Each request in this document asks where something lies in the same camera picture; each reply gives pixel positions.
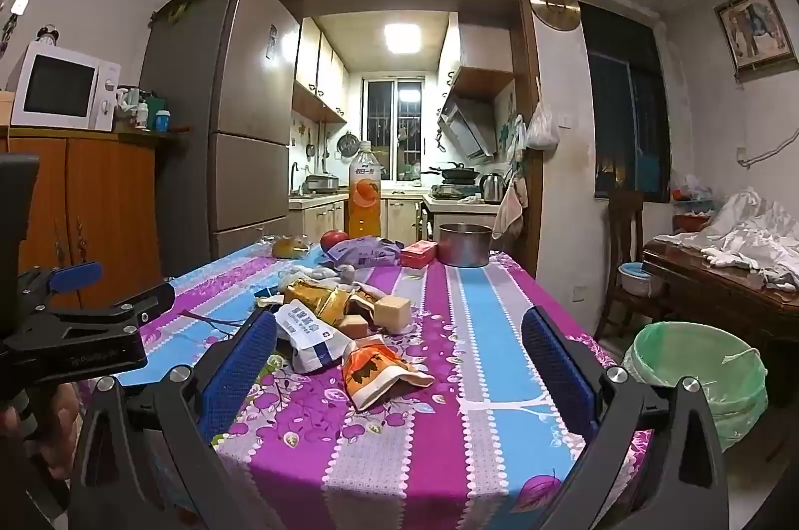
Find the white crumpled cloth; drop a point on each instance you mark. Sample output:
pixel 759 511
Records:
pixel 749 236

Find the purple striped tablecloth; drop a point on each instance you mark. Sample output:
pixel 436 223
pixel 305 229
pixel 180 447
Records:
pixel 437 392

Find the purple plastic bag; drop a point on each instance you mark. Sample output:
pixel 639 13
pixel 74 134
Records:
pixel 362 252

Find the orange juice bottle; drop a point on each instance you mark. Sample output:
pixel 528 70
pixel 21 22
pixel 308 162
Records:
pixel 364 193

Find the small tan cube box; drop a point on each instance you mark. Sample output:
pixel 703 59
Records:
pixel 354 326

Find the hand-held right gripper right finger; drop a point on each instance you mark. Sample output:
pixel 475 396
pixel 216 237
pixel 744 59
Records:
pixel 557 374

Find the range hood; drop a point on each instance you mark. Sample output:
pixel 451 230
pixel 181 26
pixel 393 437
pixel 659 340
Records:
pixel 468 127

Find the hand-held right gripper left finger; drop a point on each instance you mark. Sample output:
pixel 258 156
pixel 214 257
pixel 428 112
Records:
pixel 238 374

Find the framed wall picture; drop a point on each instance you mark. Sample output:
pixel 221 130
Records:
pixel 752 30

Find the steel electric kettle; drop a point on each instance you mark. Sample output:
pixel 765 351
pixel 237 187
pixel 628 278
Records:
pixel 492 188

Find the large tan cube box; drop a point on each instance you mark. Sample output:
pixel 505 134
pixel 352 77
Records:
pixel 393 313

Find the person's left hand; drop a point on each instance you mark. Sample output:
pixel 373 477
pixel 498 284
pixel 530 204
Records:
pixel 53 424

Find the hanging towel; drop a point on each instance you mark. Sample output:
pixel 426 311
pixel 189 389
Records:
pixel 509 211

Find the cream wall cabinets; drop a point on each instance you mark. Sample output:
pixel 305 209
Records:
pixel 318 68

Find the cabinet above range hood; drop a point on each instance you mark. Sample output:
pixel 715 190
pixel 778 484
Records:
pixel 477 55

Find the red carton box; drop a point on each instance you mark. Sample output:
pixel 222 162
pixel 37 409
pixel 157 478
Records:
pixel 418 254

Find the grey refrigerator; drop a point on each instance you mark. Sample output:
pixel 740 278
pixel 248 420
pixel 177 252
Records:
pixel 237 130

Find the hanging clear plastic bag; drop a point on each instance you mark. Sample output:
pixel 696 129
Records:
pixel 542 130

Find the grey crumpled wrapper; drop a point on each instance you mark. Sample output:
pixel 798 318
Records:
pixel 324 274

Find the gas stove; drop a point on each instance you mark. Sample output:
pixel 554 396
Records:
pixel 452 191

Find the round gold wall clock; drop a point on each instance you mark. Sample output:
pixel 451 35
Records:
pixel 554 5

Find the square ceiling light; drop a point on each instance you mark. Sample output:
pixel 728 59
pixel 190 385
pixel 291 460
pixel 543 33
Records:
pixel 402 38

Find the dark window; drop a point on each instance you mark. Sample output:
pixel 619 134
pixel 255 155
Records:
pixel 624 118

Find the barred kitchen window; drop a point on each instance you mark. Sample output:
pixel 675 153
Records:
pixel 393 127

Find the wooden chair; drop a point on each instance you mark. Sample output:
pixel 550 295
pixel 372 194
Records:
pixel 627 230

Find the red apple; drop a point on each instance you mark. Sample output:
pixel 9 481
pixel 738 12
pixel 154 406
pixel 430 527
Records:
pixel 333 239

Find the white snack packet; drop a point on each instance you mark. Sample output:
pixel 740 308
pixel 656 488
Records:
pixel 309 336

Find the bin with green bag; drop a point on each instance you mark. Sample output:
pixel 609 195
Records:
pixel 699 374

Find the orange wooden cabinet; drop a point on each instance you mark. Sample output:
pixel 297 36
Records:
pixel 106 205

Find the yellow snack packet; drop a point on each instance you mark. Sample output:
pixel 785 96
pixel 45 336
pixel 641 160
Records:
pixel 318 300

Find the orange snack bag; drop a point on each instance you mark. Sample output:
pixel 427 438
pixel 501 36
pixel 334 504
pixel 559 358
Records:
pixel 377 371

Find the dark wooden side table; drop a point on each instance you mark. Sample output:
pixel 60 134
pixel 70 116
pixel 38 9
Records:
pixel 718 286

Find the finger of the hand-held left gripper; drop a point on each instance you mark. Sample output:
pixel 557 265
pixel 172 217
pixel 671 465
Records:
pixel 75 277
pixel 140 305

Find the white basin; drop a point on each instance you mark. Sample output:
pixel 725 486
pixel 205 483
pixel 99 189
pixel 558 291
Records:
pixel 638 280

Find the black wok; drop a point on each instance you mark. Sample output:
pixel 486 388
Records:
pixel 459 172

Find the metal pot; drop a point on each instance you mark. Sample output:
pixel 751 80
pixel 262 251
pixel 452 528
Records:
pixel 465 246

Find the white microwave oven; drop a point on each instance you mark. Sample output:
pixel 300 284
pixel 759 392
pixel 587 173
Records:
pixel 59 86

